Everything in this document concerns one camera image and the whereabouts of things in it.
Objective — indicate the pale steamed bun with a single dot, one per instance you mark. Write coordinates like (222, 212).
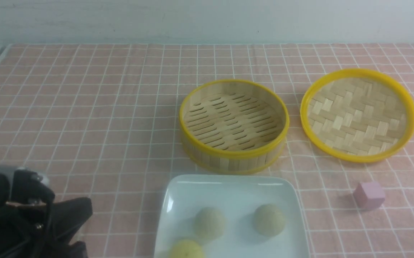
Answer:
(268, 220)
(209, 224)

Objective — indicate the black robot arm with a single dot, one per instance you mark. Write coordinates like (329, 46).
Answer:
(32, 225)

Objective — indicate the white square plate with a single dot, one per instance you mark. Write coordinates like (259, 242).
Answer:
(237, 197)

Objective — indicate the yellow steamed bun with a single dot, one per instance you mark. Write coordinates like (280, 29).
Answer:
(186, 248)

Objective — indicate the bamboo steamer basket yellow rim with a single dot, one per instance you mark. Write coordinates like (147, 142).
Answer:
(234, 127)

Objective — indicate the pink checkered tablecloth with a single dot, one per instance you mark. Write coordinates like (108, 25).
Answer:
(102, 121)

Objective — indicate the woven bamboo steamer lid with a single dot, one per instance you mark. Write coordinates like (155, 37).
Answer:
(358, 115)

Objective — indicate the pink cube block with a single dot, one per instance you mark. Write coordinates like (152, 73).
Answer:
(369, 195)

